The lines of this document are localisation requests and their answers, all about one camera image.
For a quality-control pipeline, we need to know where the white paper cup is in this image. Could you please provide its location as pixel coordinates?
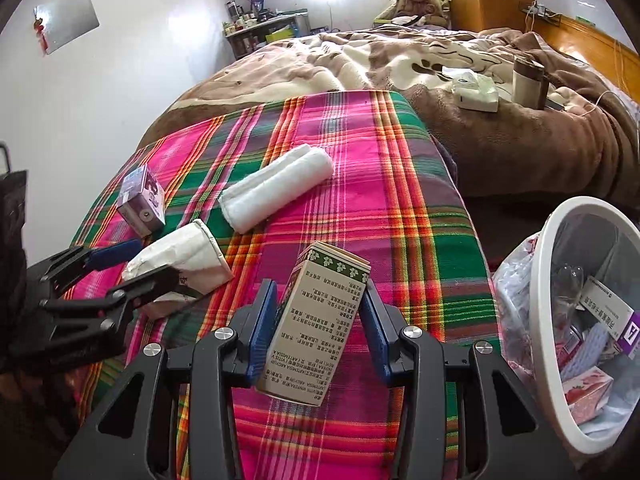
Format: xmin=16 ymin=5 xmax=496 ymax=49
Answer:
xmin=122 ymin=219 xmax=233 ymax=320

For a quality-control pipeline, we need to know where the silver wall poster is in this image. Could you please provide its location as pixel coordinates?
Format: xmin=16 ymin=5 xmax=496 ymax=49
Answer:
xmin=34 ymin=0 xmax=100 ymax=55

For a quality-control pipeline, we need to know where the clear plastic bottle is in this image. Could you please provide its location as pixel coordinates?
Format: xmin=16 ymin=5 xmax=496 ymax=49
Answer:
xmin=551 ymin=263 xmax=585 ymax=342

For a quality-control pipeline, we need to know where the wooden headboard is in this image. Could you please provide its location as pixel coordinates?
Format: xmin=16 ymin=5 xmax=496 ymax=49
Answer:
xmin=525 ymin=14 xmax=640 ymax=102

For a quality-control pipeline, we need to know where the brown teddy bear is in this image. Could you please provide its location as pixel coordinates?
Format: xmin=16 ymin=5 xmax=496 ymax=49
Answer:
xmin=395 ymin=0 xmax=448 ymax=28

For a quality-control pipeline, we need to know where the plaid pink green cloth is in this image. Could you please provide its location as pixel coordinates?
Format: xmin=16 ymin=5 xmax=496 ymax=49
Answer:
xmin=73 ymin=91 xmax=498 ymax=479

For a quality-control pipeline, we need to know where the brown cream fleece blanket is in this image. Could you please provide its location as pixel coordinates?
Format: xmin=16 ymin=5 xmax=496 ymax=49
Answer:
xmin=142 ymin=25 xmax=639 ymax=209

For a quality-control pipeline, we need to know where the beige green medicine box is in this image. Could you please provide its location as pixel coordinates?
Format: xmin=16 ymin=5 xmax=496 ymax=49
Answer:
xmin=256 ymin=242 xmax=371 ymax=406

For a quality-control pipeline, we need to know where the cluttered desk shelf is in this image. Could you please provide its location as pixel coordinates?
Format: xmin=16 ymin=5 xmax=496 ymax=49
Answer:
xmin=224 ymin=9 xmax=311 ymax=60

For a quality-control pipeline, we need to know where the white medicine box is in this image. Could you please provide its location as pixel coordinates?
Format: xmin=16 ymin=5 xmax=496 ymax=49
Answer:
xmin=579 ymin=276 xmax=640 ymax=360

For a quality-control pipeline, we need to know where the rolled white towel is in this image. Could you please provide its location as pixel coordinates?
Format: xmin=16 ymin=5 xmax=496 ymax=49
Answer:
xmin=218 ymin=144 xmax=333 ymax=234

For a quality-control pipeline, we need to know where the pink strawberry milk carton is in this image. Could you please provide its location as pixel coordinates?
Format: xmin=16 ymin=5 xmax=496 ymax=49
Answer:
xmin=562 ymin=366 xmax=614 ymax=425

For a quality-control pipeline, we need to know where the white foam fruit net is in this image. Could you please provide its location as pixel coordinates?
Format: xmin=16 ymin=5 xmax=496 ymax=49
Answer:
xmin=560 ymin=322 xmax=611 ymax=382

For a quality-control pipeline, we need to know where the white tissue pack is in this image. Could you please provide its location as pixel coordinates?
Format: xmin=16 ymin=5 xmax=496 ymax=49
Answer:
xmin=451 ymin=70 xmax=499 ymax=113

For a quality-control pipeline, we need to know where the white round trash bin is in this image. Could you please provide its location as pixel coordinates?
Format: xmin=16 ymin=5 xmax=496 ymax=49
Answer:
xmin=529 ymin=196 xmax=639 ymax=456

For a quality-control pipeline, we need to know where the brown white thermos cup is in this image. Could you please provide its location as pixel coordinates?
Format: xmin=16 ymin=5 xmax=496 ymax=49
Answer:
xmin=512 ymin=56 xmax=549 ymax=110

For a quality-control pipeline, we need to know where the small purple milk carton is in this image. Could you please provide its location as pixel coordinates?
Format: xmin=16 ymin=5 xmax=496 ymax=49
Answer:
xmin=116 ymin=164 xmax=165 ymax=238

